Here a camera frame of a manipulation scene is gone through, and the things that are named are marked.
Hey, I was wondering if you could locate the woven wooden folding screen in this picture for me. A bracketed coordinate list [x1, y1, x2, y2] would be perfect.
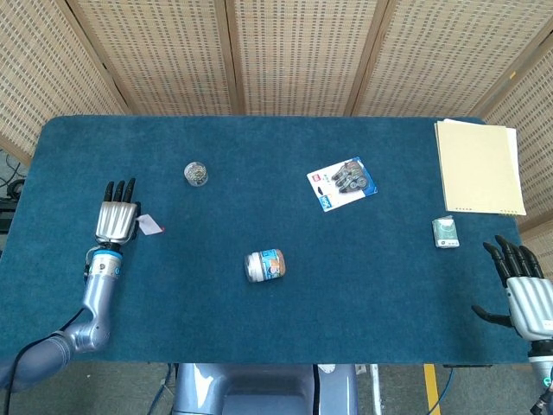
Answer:
[0, 0, 553, 260]

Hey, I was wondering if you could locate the plastic jar with blue label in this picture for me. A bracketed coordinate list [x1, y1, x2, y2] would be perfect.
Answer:
[244, 247, 287, 284]

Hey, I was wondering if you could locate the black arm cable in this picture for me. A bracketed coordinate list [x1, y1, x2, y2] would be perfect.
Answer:
[2, 306, 87, 393]

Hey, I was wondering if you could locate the red tape rectangle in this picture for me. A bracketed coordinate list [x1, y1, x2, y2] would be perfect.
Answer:
[137, 214, 167, 237]

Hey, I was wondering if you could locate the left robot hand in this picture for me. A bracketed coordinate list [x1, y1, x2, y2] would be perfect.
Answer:
[94, 176, 143, 246]

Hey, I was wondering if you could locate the correction tape blister pack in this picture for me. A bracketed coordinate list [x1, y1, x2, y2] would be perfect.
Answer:
[306, 156, 380, 214]

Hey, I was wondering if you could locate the grey robot torso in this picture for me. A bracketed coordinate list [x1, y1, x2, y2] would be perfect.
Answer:
[171, 362, 359, 415]

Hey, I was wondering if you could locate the blue velvet table cloth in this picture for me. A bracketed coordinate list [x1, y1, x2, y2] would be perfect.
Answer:
[0, 114, 534, 367]

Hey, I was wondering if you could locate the clear tub of binder clips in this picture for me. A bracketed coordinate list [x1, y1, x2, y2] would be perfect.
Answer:
[183, 161, 209, 188]

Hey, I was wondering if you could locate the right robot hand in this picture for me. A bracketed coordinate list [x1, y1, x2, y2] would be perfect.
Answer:
[471, 234, 553, 342]

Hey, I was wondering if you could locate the black equipment with cables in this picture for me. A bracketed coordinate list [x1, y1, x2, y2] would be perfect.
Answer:
[0, 149, 28, 235]

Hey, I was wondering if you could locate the small green white box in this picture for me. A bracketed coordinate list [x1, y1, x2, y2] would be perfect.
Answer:
[430, 217, 461, 250]

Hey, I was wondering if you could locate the cream paper folder stack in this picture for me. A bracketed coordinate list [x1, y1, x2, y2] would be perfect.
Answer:
[433, 118, 529, 217]

